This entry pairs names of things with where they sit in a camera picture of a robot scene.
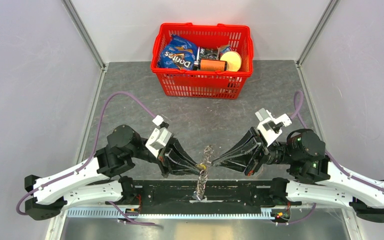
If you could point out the aluminium frame post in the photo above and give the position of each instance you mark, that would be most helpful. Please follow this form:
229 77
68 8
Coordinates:
326 15
80 26

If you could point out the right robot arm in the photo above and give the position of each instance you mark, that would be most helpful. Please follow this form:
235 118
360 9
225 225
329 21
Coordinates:
315 176

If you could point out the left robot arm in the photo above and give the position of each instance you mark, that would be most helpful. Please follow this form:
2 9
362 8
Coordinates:
101 179

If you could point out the right aluminium frame post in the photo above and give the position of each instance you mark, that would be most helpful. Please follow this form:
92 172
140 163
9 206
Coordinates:
326 15

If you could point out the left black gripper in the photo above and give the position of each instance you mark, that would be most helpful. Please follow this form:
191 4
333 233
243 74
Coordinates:
174 149

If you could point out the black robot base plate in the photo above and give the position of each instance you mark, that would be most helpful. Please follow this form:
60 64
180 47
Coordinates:
220 196

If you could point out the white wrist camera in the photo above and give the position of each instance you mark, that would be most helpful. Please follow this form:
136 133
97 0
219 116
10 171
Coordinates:
159 137
270 127

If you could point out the red plastic shopping basket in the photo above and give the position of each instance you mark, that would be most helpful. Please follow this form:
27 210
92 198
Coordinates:
204 84

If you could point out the dark printed snack packet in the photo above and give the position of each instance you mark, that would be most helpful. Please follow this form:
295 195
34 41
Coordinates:
207 53

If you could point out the slotted metal cable duct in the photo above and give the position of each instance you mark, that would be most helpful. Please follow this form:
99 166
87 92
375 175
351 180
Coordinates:
110 212

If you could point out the round yellow lid container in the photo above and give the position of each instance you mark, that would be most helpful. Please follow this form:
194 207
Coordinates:
233 60

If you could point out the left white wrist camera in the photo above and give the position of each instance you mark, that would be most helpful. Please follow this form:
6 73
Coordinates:
159 137

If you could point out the left aluminium frame post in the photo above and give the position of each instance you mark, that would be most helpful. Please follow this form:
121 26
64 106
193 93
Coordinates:
80 26

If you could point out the yellow tagged key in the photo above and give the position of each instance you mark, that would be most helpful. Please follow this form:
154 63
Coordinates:
201 166

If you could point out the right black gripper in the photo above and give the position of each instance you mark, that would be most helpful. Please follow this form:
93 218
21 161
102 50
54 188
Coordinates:
241 156

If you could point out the blue Doritos chip bag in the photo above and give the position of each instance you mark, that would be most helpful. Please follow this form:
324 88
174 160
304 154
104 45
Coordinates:
179 54

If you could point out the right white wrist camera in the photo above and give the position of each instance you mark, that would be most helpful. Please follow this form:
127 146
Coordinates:
270 127

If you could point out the orange can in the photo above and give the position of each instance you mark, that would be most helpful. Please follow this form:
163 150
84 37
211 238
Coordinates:
212 65

